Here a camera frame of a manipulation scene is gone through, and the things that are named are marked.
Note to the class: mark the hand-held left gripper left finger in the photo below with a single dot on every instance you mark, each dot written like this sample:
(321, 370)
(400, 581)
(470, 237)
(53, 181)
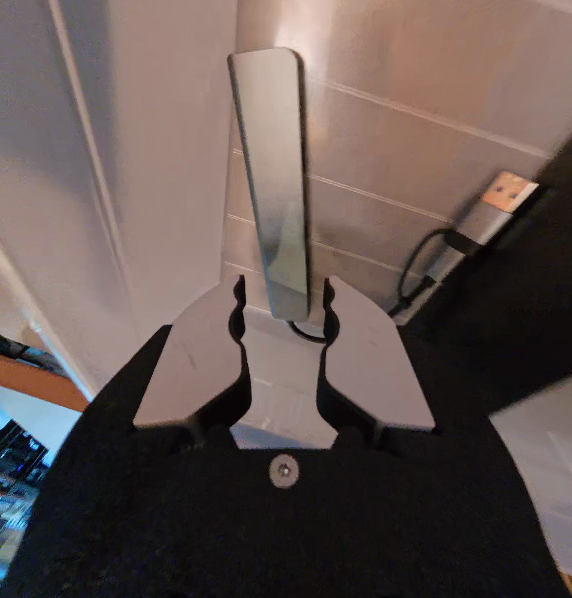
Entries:
(197, 364)

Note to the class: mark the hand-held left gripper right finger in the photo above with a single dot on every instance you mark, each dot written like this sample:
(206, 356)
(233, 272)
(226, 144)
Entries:
(374, 364)

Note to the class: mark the grey metal usb hub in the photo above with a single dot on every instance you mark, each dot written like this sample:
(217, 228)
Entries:
(276, 163)

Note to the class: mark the clear plastic organiser box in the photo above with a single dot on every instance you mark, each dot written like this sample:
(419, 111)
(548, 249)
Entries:
(407, 140)

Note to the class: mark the silver usb connector plug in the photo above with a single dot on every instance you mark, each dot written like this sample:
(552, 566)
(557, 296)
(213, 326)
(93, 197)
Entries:
(524, 303)

